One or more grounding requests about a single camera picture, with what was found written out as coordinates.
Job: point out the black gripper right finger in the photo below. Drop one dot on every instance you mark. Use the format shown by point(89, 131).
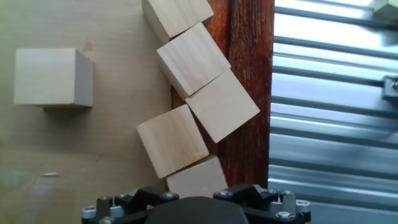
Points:
point(264, 211)

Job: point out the large wooden cube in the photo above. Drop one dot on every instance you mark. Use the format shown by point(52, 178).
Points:
point(46, 76)
point(222, 105)
point(177, 15)
point(172, 141)
point(192, 59)
point(196, 179)

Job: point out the reddish brown wooden board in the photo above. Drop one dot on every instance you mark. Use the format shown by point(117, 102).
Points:
point(248, 62)

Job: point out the metal camera stand bracket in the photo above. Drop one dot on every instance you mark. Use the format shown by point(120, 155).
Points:
point(391, 88)

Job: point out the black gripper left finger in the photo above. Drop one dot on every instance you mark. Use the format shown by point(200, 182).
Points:
point(130, 207)

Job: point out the brown cardboard sheet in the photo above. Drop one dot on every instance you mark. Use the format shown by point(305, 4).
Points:
point(109, 124)

